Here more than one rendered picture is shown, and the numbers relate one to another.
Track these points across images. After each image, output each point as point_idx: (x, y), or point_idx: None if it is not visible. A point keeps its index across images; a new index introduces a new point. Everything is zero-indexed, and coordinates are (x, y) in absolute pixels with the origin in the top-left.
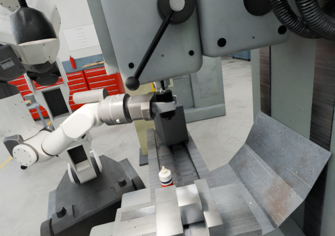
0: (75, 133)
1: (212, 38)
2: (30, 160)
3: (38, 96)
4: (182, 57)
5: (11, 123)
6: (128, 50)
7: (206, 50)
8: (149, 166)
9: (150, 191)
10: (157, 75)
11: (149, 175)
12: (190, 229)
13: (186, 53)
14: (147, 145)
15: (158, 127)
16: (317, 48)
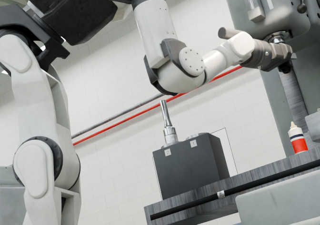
0: (243, 50)
1: (315, 11)
2: (202, 66)
3: (44, 77)
4: (305, 15)
5: (174, 27)
6: None
7: (312, 17)
8: (240, 173)
9: (286, 157)
10: (300, 17)
11: (259, 167)
12: None
13: (305, 14)
14: (191, 190)
15: (190, 175)
16: None
